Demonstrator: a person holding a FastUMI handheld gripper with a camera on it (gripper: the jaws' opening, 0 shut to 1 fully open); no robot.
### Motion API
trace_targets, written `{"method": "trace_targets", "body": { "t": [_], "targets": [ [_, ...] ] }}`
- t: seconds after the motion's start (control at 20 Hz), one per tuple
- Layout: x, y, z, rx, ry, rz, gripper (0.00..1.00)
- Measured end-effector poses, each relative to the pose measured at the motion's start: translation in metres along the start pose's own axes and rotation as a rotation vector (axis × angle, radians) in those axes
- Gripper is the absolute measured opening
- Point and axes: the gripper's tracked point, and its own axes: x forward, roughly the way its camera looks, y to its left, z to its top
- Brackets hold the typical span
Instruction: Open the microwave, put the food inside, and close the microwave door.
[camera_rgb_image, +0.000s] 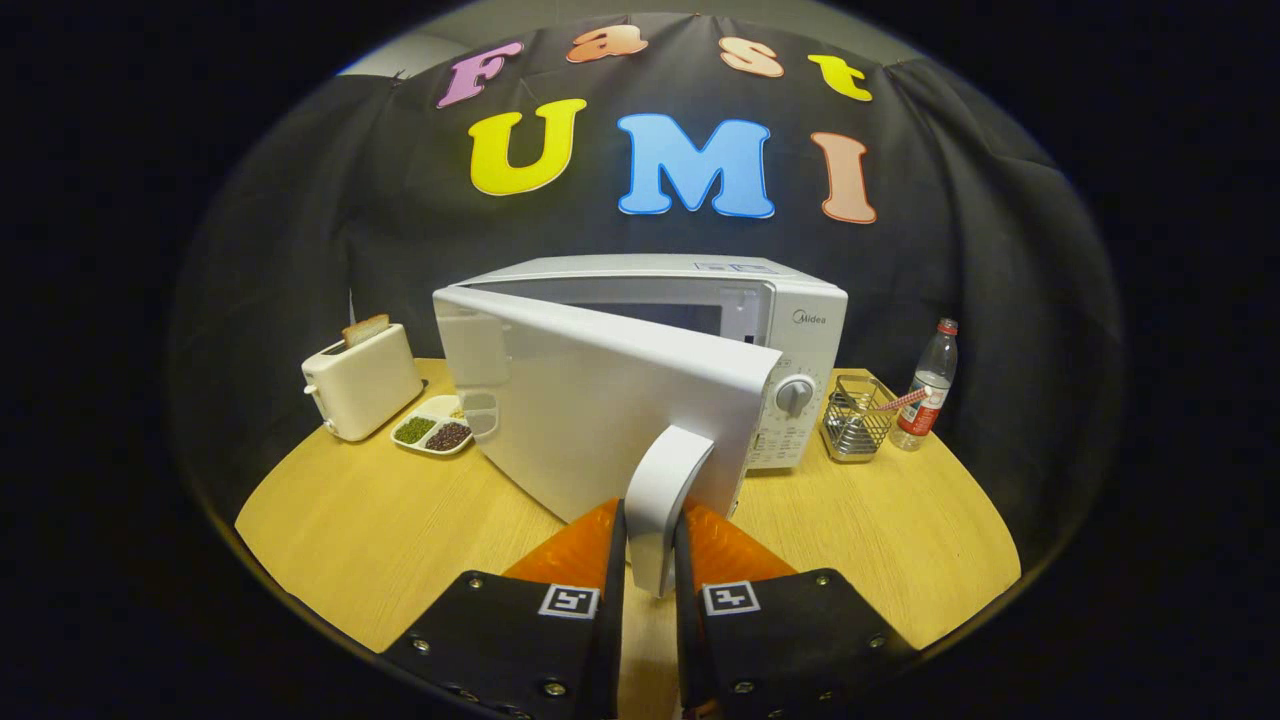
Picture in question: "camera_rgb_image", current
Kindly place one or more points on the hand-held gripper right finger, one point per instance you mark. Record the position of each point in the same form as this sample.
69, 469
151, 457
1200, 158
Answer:
686, 620

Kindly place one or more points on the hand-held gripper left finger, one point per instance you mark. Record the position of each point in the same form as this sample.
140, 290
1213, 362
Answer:
614, 560

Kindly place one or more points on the white toaster oven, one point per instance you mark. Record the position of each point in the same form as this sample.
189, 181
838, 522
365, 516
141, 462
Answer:
600, 420

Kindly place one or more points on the cream bread toaster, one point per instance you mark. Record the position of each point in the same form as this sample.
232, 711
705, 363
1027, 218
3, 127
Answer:
365, 385

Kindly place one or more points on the white divided bean dish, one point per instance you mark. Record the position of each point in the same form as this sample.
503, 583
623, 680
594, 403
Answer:
430, 432

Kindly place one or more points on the clear plastic water bottle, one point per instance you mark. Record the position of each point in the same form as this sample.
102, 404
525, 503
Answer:
925, 400

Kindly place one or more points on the toast slice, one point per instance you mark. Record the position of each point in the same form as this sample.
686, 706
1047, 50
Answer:
366, 330

